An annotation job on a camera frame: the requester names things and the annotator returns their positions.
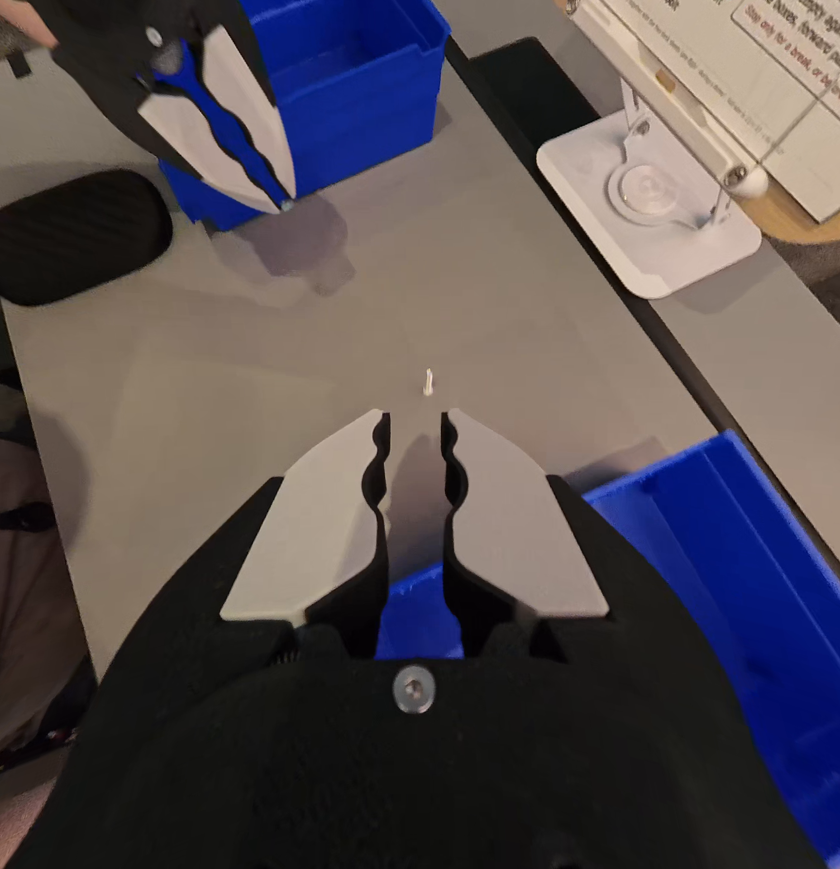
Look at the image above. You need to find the printed instruction sheet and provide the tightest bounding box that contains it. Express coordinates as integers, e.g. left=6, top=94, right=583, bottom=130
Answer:
left=569, top=0, right=840, bottom=225

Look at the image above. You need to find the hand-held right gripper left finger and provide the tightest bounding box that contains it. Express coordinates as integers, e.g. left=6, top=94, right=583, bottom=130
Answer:
left=220, top=409, right=391, bottom=659

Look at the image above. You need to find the wooden document board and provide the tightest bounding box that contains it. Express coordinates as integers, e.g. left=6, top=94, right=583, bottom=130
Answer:
left=759, top=180, right=840, bottom=248

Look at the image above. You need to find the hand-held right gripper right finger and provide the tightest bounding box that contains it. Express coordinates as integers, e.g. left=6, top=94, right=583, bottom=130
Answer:
left=439, top=409, right=610, bottom=659

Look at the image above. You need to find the blue plastic bin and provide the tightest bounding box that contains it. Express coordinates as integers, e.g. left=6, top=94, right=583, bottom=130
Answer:
left=158, top=0, right=453, bottom=233
left=374, top=429, right=840, bottom=864

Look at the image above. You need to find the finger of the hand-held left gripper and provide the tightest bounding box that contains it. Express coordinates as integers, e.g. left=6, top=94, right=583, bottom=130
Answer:
left=136, top=91, right=286, bottom=215
left=191, top=26, right=299, bottom=206

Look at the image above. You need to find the black wrist rest pad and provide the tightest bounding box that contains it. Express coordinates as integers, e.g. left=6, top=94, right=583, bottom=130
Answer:
left=0, top=168, right=174, bottom=308

